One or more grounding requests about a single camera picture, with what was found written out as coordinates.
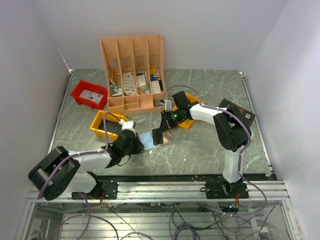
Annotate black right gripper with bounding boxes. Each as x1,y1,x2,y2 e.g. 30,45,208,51
158,108,184,134

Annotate black card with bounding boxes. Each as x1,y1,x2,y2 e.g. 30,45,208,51
152,128,164,146

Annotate yellow bin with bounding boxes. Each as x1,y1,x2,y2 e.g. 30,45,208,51
177,92,199,130
89,110,129,141

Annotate pink leather card holder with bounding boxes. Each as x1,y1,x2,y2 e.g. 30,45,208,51
138,131,172,153

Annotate red plastic bin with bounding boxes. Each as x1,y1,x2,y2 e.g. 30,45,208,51
70,80,108,110

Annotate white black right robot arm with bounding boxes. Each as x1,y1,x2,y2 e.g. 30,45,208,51
152,91,252,198

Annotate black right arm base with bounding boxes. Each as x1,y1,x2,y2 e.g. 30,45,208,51
199,181,249,200

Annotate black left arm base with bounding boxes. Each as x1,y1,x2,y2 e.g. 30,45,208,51
71,172,118,200

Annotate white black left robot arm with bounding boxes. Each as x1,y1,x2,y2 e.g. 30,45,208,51
28,129,144,201

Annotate cards in red bin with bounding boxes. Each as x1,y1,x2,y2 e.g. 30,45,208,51
79,89,104,104

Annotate white box in organizer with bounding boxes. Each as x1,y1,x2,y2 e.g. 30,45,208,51
136,73,148,92

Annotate white oval perforated board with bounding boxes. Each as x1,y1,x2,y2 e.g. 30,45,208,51
122,72,137,96

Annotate peach plastic desk organizer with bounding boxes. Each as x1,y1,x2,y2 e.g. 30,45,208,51
100,34,166,115

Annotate black book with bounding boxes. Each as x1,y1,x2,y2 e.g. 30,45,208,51
218,98,256,126

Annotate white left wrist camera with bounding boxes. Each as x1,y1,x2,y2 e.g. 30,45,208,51
118,119,136,133

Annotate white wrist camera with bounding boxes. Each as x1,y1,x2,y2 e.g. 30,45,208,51
159,99,172,111
118,119,136,133

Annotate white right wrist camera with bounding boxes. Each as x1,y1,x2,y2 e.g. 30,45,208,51
159,99,172,111

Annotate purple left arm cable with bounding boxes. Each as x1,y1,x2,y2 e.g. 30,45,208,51
37,111,126,240

